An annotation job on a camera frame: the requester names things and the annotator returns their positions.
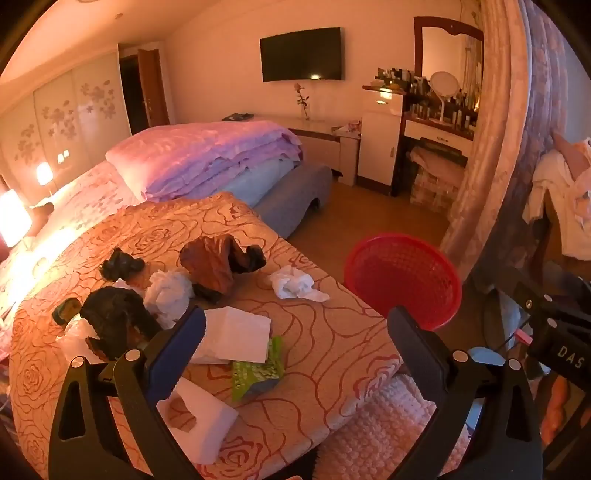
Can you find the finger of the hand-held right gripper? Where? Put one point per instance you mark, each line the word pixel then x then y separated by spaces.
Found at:
pixel 521 295

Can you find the wooden framed dresser mirror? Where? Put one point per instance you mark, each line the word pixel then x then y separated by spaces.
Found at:
pixel 418 46

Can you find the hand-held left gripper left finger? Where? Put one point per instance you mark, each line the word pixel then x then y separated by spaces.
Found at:
pixel 181 353

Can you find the low white cabinet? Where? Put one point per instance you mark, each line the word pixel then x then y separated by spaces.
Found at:
pixel 318 143

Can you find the white garment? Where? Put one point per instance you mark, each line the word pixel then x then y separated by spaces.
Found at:
pixel 554 184

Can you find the torn white napkin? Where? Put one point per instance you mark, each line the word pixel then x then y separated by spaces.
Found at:
pixel 207 424

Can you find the round white vanity mirror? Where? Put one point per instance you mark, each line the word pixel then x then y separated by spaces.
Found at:
pixel 444 85

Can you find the glowing table lamp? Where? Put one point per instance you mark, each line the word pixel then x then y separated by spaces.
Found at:
pixel 11 217

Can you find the green snack wrapper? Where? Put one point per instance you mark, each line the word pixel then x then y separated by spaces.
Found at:
pixel 256 371

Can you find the clear storage boxes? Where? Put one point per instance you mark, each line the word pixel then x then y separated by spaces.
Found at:
pixel 434 191

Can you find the flower pattern wardrobe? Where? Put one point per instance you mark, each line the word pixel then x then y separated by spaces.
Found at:
pixel 69 115

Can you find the tall white cabinet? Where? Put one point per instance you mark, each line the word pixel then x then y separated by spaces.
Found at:
pixel 381 143

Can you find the rose in glass vase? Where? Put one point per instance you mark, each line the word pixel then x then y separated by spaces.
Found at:
pixel 302 99

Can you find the large black plastic bag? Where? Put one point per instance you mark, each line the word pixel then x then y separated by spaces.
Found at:
pixel 115 318

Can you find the pink bobble blanket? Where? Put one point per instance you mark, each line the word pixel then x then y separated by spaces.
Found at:
pixel 383 424

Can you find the dark cloth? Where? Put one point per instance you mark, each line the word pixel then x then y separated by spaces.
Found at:
pixel 238 116

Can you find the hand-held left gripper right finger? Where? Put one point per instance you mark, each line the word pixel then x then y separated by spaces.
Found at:
pixel 413 350

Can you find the cloth covered stool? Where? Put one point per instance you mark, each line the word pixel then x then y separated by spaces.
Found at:
pixel 436 159

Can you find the folded pink quilt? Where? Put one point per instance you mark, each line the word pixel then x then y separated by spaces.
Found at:
pixel 198 152

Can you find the pink garment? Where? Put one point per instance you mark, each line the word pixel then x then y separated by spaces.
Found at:
pixel 579 154

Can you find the grey bed bench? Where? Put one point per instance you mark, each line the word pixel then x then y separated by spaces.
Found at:
pixel 295 194

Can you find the row of cosmetic bottles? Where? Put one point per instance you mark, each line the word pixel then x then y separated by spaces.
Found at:
pixel 418 108

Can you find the brown wooden door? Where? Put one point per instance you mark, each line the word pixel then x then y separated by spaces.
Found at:
pixel 154 87

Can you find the red plastic mesh basket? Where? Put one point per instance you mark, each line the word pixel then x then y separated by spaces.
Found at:
pixel 401 272

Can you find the floral bed sheet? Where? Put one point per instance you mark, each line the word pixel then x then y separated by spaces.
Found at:
pixel 78 203

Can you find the patterned pink curtain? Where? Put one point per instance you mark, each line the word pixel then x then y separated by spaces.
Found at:
pixel 498 138

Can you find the small black plastic bag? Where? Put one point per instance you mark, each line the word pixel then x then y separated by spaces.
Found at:
pixel 122 267

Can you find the person's right hand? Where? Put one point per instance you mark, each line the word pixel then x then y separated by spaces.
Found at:
pixel 555 406

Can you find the wall mounted television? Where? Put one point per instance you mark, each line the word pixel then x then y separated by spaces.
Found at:
pixel 300 54

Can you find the white tissue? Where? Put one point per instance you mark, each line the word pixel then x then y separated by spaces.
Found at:
pixel 168 290
pixel 295 284

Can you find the white dressing table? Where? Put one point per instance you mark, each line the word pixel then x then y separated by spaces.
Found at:
pixel 434 134

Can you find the folded light blue quilt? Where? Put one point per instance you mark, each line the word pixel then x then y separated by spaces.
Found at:
pixel 263 182

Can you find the brown snack bag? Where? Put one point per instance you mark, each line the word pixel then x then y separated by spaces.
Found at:
pixel 207 267

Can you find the small clutter on cabinet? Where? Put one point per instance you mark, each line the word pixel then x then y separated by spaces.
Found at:
pixel 348 127

